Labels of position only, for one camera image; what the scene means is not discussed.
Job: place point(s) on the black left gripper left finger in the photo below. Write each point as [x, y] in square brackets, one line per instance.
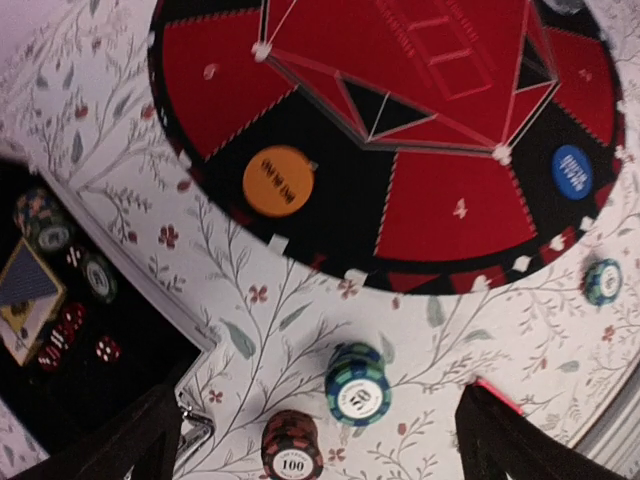
[152, 438]

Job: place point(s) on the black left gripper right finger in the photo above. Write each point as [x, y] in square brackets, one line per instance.
[496, 442]

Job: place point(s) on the blue green 50 chip stack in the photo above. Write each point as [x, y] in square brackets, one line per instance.
[356, 386]

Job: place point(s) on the blue green 50 chip pile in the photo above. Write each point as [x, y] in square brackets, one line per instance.
[603, 282]

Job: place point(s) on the blue small blind button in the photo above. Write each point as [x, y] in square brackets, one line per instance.
[572, 172]

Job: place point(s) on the orange big blind button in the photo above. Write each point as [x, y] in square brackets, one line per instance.
[278, 181]

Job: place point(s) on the black triangular dealer plate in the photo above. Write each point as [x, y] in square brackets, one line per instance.
[483, 383]

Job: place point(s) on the red die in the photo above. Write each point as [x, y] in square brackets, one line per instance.
[73, 316]
[49, 356]
[108, 350]
[75, 255]

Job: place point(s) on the aluminium poker case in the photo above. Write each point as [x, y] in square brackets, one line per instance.
[89, 367]

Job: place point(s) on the red black 100 chip stack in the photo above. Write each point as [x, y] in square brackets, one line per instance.
[290, 448]

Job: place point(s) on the single green 20 chip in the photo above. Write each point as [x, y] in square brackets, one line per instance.
[101, 280]

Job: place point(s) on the boxed playing card deck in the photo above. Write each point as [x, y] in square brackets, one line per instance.
[31, 296]

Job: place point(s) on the round red black poker mat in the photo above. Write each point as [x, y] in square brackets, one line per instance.
[430, 126]

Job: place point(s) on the front aluminium rail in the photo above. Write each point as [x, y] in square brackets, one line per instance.
[613, 441]

